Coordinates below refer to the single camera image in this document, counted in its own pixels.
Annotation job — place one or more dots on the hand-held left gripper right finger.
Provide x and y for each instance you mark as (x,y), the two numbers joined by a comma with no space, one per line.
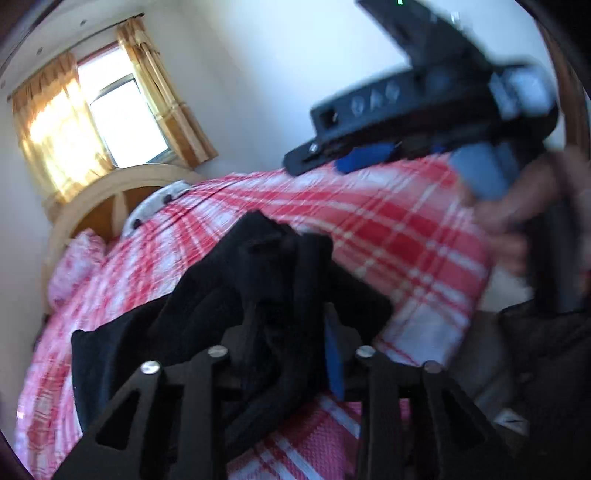
(333,355)

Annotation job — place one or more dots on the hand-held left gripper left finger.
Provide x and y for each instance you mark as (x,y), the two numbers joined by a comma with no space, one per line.
(203,392)

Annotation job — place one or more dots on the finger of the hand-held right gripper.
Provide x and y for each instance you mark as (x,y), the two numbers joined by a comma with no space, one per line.
(323,154)

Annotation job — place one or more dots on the black pants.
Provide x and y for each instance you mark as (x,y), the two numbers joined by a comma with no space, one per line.
(207,295)

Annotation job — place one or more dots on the person's right hand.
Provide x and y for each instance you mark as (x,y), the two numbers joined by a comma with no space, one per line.
(503,212)

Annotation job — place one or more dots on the red plaid blanket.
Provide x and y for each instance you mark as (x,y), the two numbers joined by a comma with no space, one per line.
(392,221)

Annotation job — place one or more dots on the narrow yellow curtain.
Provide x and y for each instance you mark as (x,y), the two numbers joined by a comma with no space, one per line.
(171,101)

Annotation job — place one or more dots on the pink patterned pillow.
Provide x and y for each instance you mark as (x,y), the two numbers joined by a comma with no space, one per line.
(74,272)

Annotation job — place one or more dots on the white patterned pillow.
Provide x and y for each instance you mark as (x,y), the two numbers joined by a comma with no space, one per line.
(152,207)

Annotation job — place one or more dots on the window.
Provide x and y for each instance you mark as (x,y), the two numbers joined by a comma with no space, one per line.
(124,120)

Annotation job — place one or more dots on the cream wooden headboard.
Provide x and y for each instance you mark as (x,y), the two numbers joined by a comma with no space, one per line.
(92,207)

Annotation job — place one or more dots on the wide yellow curtain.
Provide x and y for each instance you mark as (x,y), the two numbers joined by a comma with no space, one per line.
(55,129)

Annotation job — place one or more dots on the brown wooden frame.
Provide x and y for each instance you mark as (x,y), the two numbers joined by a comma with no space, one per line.
(567,92)

